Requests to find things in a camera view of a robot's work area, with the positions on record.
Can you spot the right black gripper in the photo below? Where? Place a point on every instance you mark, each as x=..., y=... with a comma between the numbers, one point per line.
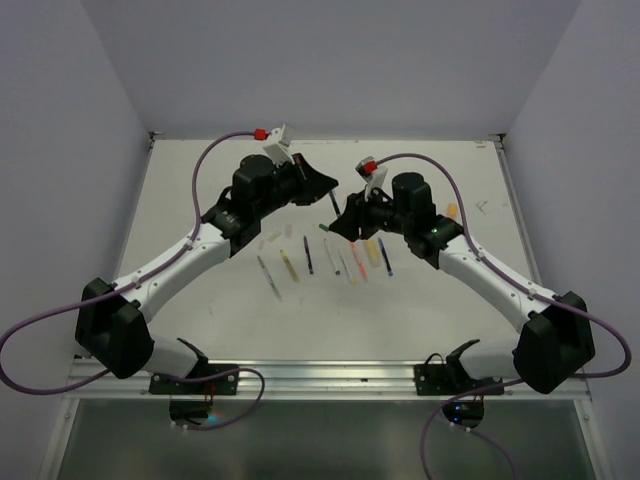
x=357, y=211

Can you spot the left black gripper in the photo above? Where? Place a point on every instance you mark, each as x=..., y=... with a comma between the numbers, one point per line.
x=312, y=183

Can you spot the orange thin highlighter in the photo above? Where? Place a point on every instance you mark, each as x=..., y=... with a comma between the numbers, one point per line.
x=359, y=262

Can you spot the yellow thick highlighter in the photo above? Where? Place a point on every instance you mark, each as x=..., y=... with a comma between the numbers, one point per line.
x=373, y=254

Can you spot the blue green pen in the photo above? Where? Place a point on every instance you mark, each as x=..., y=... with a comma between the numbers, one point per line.
x=385, y=257

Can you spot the purple gel pen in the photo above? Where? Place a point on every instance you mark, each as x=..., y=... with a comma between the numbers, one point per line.
x=308, y=255

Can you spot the yellow thin highlighter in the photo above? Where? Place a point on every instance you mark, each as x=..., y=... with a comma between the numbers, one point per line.
x=289, y=266

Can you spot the green clear pen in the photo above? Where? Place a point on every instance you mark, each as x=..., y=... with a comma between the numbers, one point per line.
x=269, y=278

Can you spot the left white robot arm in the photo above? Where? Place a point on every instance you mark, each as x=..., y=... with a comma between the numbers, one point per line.
x=113, y=321

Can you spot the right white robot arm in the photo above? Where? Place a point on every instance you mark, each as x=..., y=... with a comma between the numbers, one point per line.
x=554, y=338

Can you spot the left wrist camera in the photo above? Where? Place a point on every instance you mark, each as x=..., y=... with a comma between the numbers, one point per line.
x=277, y=145

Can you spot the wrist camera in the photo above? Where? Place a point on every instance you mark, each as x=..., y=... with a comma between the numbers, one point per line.
x=373, y=174
x=277, y=145

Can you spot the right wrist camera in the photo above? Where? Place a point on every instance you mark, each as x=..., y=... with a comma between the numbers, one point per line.
x=373, y=174

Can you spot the aluminium rail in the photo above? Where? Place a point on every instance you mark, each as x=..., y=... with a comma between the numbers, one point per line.
x=310, y=380

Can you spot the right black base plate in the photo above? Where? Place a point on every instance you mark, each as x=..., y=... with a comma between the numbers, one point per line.
x=437, y=379

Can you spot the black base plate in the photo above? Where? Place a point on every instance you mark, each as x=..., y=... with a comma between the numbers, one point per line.
x=437, y=379
x=206, y=379

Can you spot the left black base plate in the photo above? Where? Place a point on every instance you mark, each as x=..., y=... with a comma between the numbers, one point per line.
x=206, y=379

